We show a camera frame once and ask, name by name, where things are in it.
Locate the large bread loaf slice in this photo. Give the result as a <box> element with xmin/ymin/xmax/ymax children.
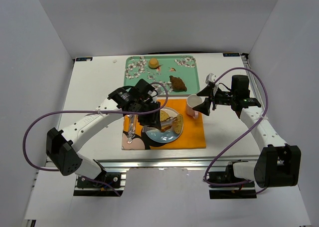
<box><xmin>160</xmin><ymin>110</ymin><xmax>173</xmax><ymax>132</ymax></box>

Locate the small bread slice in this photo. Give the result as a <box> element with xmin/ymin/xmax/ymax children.
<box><xmin>172</xmin><ymin>114</ymin><xmax>183</xmax><ymax>134</ymax></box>

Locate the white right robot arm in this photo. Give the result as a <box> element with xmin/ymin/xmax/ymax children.
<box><xmin>193</xmin><ymin>74</ymin><xmax>301</xmax><ymax>188</ymax></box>

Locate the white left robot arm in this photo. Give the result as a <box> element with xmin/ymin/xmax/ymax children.
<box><xmin>46</xmin><ymin>79</ymin><xmax>161</xmax><ymax>182</ymax></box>

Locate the round bread bun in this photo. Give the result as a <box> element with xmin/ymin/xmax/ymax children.
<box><xmin>149</xmin><ymin>58</ymin><xmax>159</xmax><ymax>69</ymax></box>

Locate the pink white mug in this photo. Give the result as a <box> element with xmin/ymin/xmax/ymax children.
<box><xmin>186</xmin><ymin>94</ymin><xmax>202</xmax><ymax>119</ymax></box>

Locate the silver fork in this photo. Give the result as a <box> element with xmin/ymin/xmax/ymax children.
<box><xmin>129</xmin><ymin>115</ymin><xmax>138</xmax><ymax>139</ymax></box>

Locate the blue white round plate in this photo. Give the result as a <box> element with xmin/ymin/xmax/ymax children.
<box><xmin>142</xmin><ymin>107</ymin><xmax>183</xmax><ymax>144</ymax></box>

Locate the silver spoon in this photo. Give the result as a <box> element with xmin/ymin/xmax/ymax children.
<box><xmin>127</xmin><ymin>115</ymin><xmax>135</xmax><ymax>144</ymax></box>

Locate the brown croissant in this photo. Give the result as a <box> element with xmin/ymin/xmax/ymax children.
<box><xmin>169</xmin><ymin>75</ymin><xmax>187</xmax><ymax>92</ymax></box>

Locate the orange cartoon placemat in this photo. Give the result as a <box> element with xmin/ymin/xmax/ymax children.
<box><xmin>122</xmin><ymin>99</ymin><xmax>206</xmax><ymax>150</ymax></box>

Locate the green floral serving tray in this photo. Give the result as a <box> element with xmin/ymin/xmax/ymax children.
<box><xmin>124</xmin><ymin>55</ymin><xmax>200</xmax><ymax>96</ymax></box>

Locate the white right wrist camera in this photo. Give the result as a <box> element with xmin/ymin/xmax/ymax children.
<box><xmin>205</xmin><ymin>73</ymin><xmax>217</xmax><ymax>85</ymax></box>

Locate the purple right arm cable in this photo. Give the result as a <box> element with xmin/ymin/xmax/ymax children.
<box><xmin>203</xmin><ymin>67</ymin><xmax>269</xmax><ymax>195</ymax></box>

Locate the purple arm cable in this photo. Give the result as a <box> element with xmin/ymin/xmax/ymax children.
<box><xmin>22</xmin><ymin>81</ymin><xmax>169</xmax><ymax>197</ymax></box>
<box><xmin>203</xmin><ymin>67</ymin><xmax>269</xmax><ymax>195</ymax></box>

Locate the aluminium table frame rail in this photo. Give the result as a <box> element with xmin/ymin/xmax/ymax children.
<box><xmin>99</xmin><ymin>155</ymin><xmax>259</xmax><ymax>168</ymax></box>

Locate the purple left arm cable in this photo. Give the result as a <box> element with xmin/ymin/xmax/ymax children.
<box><xmin>22</xmin><ymin>81</ymin><xmax>169</xmax><ymax>197</ymax></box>

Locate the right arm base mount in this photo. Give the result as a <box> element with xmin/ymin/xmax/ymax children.
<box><xmin>207</xmin><ymin>161</ymin><xmax>257</xmax><ymax>200</ymax></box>

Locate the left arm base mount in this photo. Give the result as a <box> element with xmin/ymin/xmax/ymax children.
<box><xmin>73</xmin><ymin>172</ymin><xmax>124</xmax><ymax>197</ymax></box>

